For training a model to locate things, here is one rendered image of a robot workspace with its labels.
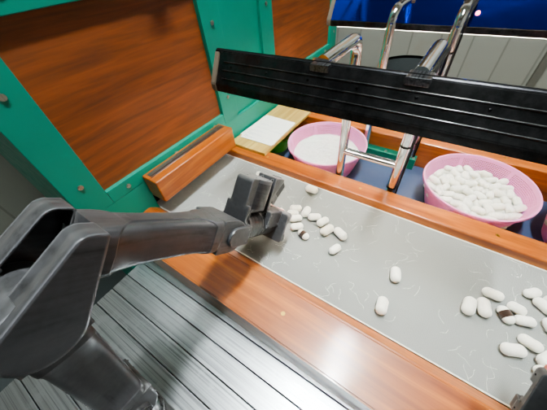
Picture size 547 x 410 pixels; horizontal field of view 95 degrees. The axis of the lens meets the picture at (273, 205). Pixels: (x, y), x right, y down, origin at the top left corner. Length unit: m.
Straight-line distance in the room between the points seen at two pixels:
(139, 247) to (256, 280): 0.30
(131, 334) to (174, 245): 0.40
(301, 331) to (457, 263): 0.38
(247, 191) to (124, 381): 0.32
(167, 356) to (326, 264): 0.39
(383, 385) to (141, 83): 0.77
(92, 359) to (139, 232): 0.15
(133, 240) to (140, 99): 0.47
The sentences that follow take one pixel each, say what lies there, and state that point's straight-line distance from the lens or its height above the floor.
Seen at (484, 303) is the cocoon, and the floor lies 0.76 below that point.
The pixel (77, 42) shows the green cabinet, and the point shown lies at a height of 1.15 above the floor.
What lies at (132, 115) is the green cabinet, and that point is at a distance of 0.72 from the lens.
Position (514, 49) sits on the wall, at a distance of 2.56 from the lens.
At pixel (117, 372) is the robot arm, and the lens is 0.43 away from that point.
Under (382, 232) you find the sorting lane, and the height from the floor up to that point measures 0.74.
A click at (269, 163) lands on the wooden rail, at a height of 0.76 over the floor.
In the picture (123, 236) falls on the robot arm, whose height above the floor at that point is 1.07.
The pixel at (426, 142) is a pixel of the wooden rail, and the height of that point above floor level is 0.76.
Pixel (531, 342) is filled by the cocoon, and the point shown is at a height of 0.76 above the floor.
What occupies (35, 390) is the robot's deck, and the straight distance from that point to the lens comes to 0.80.
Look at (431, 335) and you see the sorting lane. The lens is 0.59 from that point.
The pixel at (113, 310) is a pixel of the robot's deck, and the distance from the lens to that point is 0.77.
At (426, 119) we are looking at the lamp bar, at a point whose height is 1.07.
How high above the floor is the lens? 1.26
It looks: 47 degrees down
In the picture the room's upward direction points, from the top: 7 degrees counter-clockwise
